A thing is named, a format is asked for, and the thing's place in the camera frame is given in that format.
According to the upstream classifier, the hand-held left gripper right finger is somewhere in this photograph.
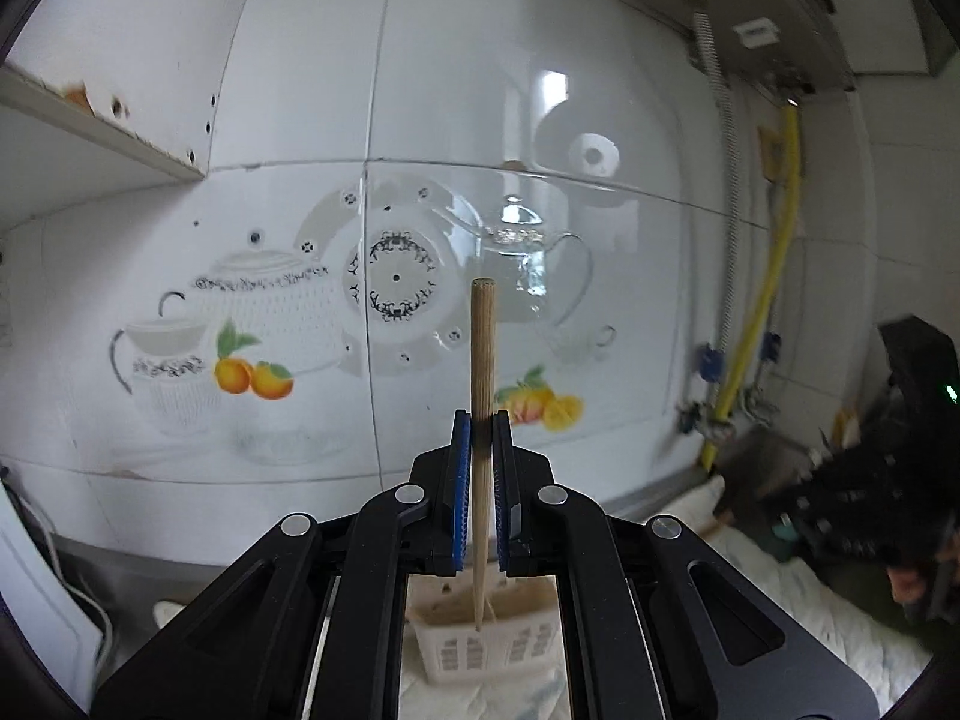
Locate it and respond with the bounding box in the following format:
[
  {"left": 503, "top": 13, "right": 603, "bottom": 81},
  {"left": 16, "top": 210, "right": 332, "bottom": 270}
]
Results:
[{"left": 490, "top": 410, "right": 879, "bottom": 720}]

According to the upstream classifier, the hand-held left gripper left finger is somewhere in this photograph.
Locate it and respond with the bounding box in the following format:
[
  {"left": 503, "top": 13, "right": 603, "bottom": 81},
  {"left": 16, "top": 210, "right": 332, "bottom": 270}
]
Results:
[{"left": 91, "top": 409, "right": 476, "bottom": 720}]

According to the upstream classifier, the light wooden chopstick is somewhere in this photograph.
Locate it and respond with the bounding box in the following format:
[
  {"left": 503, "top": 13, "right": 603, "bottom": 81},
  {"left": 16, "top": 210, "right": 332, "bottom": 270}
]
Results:
[{"left": 472, "top": 278, "right": 497, "bottom": 632}]

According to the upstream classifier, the cream plastic utensil holder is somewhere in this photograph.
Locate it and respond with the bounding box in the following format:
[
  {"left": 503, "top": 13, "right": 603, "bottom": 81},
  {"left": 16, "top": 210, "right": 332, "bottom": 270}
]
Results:
[{"left": 405, "top": 574, "right": 560, "bottom": 685}]

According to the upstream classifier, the person's right hand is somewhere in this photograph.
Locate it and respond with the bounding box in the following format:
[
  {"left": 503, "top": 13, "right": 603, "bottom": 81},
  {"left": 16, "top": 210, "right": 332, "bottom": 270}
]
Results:
[{"left": 887, "top": 566, "right": 932, "bottom": 604}]

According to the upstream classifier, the quilted cream patterned mat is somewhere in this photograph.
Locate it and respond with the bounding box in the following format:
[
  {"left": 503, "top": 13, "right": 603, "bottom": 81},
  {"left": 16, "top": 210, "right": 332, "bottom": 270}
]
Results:
[{"left": 154, "top": 476, "right": 938, "bottom": 720}]

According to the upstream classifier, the metal pipe valve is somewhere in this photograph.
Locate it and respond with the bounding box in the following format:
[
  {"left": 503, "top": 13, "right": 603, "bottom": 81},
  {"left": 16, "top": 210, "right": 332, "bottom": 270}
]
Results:
[
  {"left": 739, "top": 386, "right": 781, "bottom": 425},
  {"left": 677, "top": 401, "right": 734, "bottom": 440}
]

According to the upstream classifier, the yellow gas pipe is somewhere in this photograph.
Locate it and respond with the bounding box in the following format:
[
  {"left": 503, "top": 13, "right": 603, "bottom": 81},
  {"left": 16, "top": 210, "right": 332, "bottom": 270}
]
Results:
[{"left": 700, "top": 100, "right": 801, "bottom": 470}]

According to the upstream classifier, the white microwave oven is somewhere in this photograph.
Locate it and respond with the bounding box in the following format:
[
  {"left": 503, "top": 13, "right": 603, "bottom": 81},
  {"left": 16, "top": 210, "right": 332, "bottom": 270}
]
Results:
[{"left": 0, "top": 508, "right": 104, "bottom": 715}]

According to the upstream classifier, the white wall cabinet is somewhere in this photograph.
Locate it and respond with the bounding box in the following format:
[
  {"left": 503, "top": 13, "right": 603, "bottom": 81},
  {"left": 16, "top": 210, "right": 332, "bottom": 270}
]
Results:
[{"left": 0, "top": 62, "right": 209, "bottom": 182}]

